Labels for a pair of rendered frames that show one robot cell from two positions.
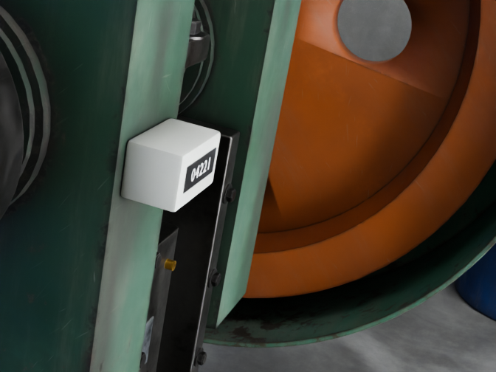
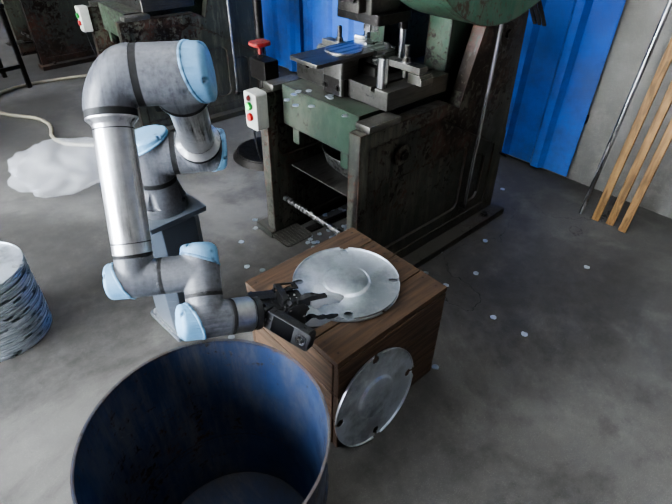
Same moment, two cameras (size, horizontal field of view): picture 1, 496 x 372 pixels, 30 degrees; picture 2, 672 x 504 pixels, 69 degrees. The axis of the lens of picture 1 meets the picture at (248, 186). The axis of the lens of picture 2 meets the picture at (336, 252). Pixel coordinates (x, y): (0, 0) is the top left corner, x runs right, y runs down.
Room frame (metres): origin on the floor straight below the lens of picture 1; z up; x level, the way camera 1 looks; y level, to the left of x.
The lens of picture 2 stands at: (1.60, -1.37, 1.22)
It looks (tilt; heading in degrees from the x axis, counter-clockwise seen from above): 38 degrees down; 122
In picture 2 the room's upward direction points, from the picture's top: 1 degrees clockwise
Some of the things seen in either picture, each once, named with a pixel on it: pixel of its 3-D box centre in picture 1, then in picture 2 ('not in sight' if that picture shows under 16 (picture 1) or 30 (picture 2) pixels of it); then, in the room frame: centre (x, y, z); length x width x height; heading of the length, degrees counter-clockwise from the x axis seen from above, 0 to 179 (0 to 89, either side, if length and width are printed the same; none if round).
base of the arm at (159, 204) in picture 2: not in sight; (158, 190); (0.52, -0.61, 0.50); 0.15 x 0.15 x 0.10
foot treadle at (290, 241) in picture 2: not in sight; (338, 216); (0.73, 0.03, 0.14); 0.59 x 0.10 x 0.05; 75
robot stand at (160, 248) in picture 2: not in sight; (176, 264); (0.52, -0.61, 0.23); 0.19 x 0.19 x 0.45; 79
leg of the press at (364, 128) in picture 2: not in sight; (445, 148); (1.06, 0.22, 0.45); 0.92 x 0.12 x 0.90; 75
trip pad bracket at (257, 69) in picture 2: not in sight; (265, 82); (0.41, 0.02, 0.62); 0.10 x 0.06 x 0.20; 165
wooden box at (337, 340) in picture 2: not in sight; (344, 328); (1.10, -0.51, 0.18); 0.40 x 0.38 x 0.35; 75
